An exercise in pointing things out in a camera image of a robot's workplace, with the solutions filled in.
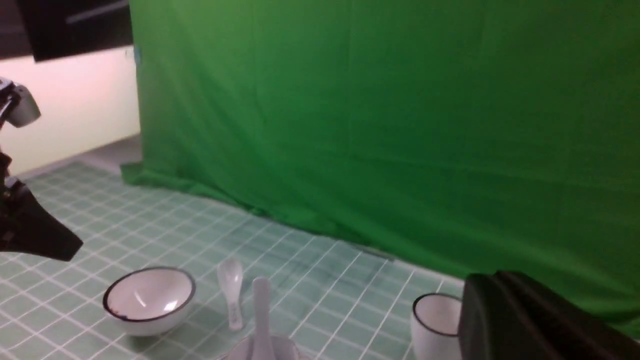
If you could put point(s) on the green backdrop cloth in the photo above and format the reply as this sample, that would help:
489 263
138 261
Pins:
459 135

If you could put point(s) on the plain white spoon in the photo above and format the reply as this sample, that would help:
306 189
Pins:
263 348

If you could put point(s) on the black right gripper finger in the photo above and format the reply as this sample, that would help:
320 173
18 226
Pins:
511 316

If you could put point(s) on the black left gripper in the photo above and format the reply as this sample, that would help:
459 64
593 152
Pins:
26 227

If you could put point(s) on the white spoon patterned handle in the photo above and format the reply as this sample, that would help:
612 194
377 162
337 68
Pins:
230 280

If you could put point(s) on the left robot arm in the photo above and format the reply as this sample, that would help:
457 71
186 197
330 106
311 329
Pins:
18 108

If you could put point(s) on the pale blue bowl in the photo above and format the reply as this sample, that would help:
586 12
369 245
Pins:
284 349

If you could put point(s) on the white cup black rim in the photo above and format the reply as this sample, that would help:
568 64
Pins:
434 327

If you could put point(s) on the green checkered tablecloth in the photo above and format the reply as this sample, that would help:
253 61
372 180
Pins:
336 301

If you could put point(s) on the white bowl black rim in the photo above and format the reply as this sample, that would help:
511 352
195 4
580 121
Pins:
150 301

